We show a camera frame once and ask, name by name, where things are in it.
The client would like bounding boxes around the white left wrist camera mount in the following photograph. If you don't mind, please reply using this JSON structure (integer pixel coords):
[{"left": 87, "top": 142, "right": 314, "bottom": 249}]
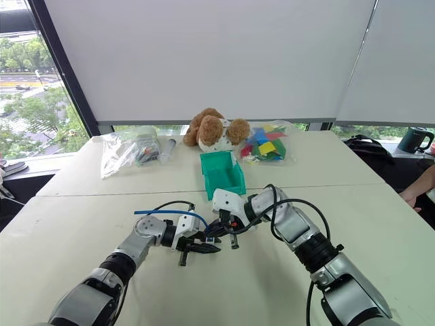
[{"left": 171, "top": 211, "right": 205, "bottom": 251}]

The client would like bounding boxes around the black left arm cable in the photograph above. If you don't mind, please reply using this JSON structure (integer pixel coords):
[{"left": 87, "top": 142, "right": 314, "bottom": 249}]
[{"left": 152, "top": 200, "right": 196, "bottom": 214}]

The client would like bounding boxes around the bystander bare hand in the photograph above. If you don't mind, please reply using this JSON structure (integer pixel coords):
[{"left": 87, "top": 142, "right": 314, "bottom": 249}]
[{"left": 398, "top": 188, "right": 424, "bottom": 213}]

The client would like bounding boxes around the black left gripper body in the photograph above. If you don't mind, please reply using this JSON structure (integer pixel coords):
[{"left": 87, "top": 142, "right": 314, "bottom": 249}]
[{"left": 176, "top": 236, "right": 200, "bottom": 268}]

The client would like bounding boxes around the dark window frame post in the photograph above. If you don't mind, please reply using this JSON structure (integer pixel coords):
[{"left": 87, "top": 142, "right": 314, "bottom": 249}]
[{"left": 27, "top": 0, "right": 115, "bottom": 138}]

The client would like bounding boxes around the green plastic bin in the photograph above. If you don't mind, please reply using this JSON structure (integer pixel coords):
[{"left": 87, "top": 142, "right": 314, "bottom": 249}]
[{"left": 199, "top": 150, "right": 247, "bottom": 202}]

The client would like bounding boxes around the white round container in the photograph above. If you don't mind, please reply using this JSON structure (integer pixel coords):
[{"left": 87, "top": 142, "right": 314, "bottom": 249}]
[{"left": 133, "top": 125, "right": 159, "bottom": 143}]

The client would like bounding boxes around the blue cable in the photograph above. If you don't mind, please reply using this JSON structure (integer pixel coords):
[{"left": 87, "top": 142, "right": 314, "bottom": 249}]
[{"left": 133, "top": 207, "right": 210, "bottom": 232}]

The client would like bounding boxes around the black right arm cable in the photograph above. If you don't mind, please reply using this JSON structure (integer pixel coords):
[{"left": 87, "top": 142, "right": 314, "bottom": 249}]
[{"left": 230, "top": 183, "right": 345, "bottom": 326}]

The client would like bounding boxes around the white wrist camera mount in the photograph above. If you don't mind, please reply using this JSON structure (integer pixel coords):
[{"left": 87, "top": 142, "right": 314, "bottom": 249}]
[
  {"left": 211, "top": 188, "right": 251, "bottom": 229},
  {"left": 171, "top": 211, "right": 205, "bottom": 251}
]

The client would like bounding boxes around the clear bag of small items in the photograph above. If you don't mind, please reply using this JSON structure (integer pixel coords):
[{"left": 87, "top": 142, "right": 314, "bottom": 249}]
[{"left": 99, "top": 130, "right": 164, "bottom": 180}]

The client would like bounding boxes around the clear bag of coloured pieces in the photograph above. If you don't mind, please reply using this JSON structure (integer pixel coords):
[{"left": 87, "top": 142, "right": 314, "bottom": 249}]
[{"left": 239, "top": 120, "right": 297, "bottom": 166}]

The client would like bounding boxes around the brown and white plush toy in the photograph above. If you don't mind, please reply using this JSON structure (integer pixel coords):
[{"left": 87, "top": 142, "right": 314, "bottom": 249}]
[{"left": 182, "top": 107, "right": 251, "bottom": 153}]

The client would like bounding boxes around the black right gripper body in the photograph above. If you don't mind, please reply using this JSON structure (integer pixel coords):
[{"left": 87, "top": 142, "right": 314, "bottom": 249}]
[{"left": 218, "top": 209, "right": 240, "bottom": 251}]

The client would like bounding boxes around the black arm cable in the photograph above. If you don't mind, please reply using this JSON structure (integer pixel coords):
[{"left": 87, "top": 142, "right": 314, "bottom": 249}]
[
  {"left": 230, "top": 183, "right": 345, "bottom": 326},
  {"left": 152, "top": 200, "right": 196, "bottom": 214}
]

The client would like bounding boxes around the clear plastic tube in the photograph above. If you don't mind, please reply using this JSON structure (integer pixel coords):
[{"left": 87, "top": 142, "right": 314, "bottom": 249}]
[{"left": 158, "top": 137, "right": 179, "bottom": 166}]

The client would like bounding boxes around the narrow white roller blind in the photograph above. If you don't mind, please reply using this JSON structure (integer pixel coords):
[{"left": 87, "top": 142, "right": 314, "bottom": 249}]
[{"left": 335, "top": 0, "right": 435, "bottom": 128}]

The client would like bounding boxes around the black bag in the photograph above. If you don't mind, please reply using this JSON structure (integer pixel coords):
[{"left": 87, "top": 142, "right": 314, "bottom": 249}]
[{"left": 344, "top": 134, "right": 396, "bottom": 165}]

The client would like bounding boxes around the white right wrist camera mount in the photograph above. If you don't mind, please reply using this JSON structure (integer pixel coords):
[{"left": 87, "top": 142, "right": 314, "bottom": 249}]
[{"left": 211, "top": 188, "right": 251, "bottom": 229}]

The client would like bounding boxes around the dark green mug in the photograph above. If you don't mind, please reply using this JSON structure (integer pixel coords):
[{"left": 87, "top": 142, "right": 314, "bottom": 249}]
[{"left": 398, "top": 126, "right": 435, "bottom": 153}]

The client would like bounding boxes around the wide white roller blind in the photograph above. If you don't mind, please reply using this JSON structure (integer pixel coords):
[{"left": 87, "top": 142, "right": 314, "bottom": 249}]
[{"left": 43, "top": 0, "right": 379, "bottom": 127}]

